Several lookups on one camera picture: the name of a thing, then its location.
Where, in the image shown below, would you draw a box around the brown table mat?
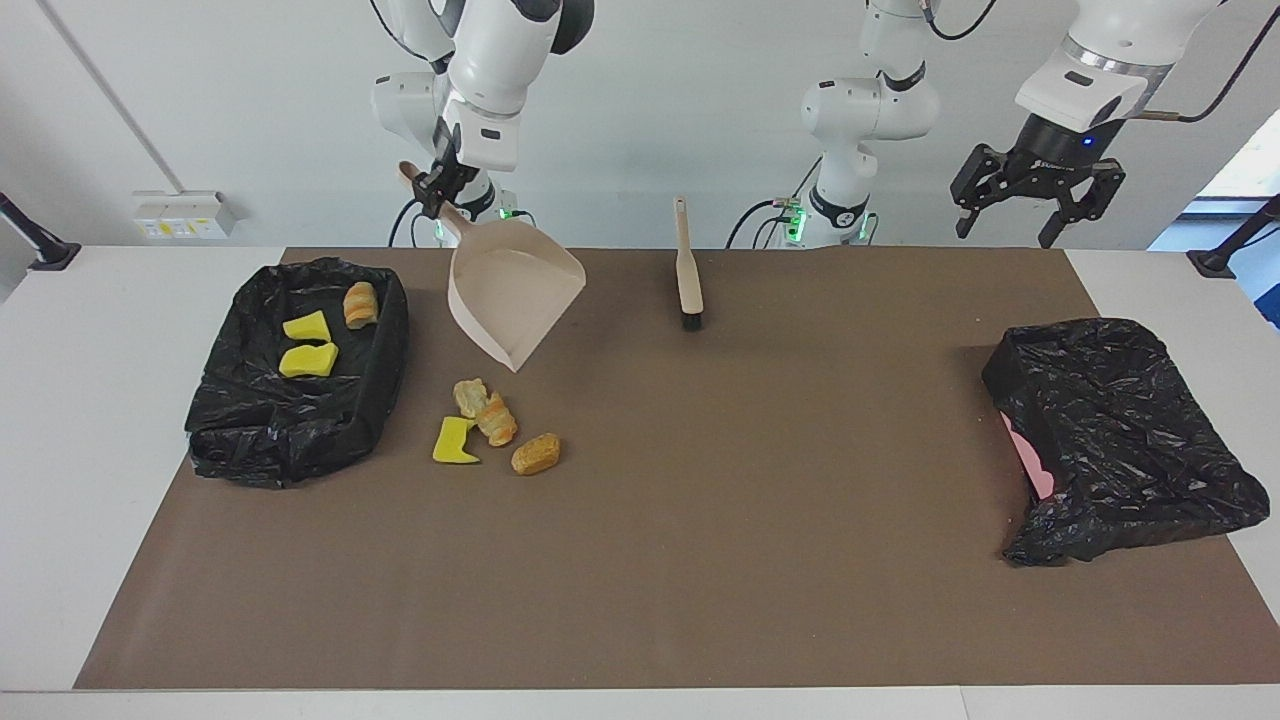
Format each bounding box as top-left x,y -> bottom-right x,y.
73,247 -> 1280,691

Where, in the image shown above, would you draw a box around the yellow sponge with green side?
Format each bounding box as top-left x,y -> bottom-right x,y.
432,416 -> 481,467

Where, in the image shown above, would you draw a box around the brown bread roll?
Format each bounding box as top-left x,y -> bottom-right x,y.
511,432 -> 562,477

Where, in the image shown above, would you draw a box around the black clamp stand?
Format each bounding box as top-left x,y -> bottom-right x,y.
0,192 -> 81,273
1187,193 -> 1280,279

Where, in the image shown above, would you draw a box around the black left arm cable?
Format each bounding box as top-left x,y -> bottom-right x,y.
925,0 -> 1280,125

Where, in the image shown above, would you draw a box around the left black-lined bin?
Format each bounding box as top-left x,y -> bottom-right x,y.
184,257 -> 411,490

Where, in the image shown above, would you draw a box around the rounded yellow sponge chunk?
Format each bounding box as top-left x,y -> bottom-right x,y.
278,342 -> 340,379

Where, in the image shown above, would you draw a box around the beige hand brush black bristles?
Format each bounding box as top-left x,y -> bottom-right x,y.
673,196 -> 705,332

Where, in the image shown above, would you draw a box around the right black-lined bin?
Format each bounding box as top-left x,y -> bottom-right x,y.
981,317 -> 1271,568

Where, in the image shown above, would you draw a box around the beige plastic dustpan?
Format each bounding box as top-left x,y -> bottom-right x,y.
398,160 -> 588,374

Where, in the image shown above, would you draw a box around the orange croissant pastry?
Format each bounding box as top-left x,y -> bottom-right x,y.
476,392 -> 519,448

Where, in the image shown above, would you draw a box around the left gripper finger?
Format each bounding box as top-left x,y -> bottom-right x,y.
950,145 -> 1021,239
1040,162 -> 1126,249

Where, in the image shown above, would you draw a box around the black-lined bin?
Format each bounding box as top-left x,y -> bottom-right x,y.
184,257 -> 411,490
981,317 -> 1271,568

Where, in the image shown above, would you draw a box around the black base power cable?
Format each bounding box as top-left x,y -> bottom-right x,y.
725,198 -> 791,249
388,195 -> 433,248

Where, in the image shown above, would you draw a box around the pink plastic bin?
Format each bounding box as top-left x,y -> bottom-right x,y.
1003,412 -> 1056,501

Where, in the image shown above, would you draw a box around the white wall socket box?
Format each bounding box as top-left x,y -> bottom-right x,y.
132,190 -> 241,241

